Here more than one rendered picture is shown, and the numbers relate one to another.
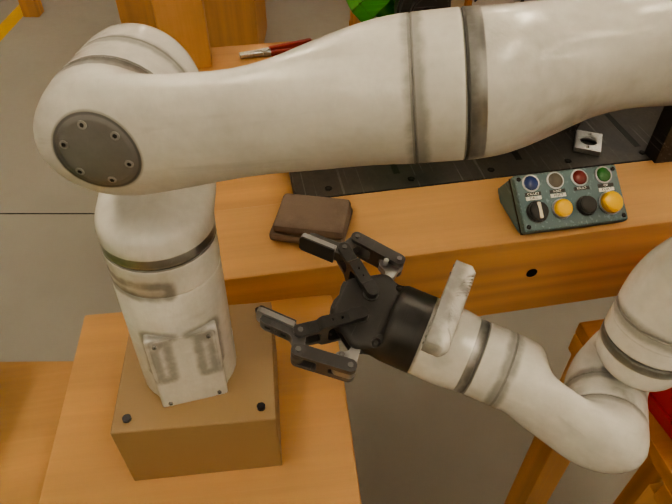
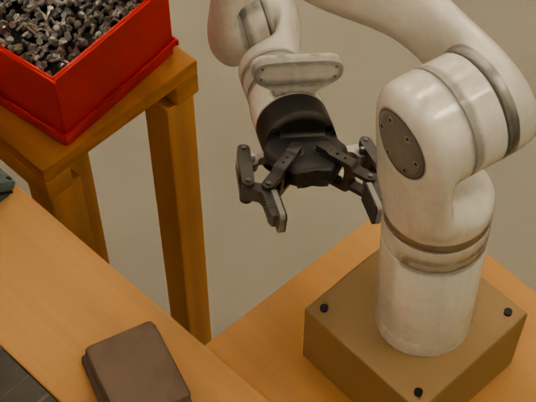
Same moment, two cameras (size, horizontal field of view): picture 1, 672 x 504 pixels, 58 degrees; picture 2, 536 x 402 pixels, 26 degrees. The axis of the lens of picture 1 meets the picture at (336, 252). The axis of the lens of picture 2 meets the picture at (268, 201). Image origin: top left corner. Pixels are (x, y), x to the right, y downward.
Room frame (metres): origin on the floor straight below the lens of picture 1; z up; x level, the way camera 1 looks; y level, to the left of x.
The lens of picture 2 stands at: (0.82, 0.54, 1.89)
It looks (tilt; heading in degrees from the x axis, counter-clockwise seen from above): 52 degrees down; 234
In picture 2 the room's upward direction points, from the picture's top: straight up
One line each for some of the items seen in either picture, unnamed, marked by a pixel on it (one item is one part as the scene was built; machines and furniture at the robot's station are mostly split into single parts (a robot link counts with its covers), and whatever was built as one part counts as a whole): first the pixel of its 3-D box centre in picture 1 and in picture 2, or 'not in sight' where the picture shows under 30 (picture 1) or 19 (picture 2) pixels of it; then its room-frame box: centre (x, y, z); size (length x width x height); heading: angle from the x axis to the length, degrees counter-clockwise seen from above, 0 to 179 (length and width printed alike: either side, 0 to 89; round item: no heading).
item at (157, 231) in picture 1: (141, 155); (443, 152); (0.37, 0.14, 1.19); 0.09 x 0.09 x 0.17; 86
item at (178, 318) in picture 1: (176, 304); (429, 265); (0.36, 0.15, 1.03); 0.09 x 0.09 x 0.17; 17
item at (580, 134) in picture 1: (588, 142); not in sight; (0.81, -0.40, 0.90); 0.06 x 0.04 x 0.01; 160
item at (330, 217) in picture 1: (311, 218); (136, 380); (0.61, 0.03, 0.92); 0.10 x 0.08 x 0.03; 79
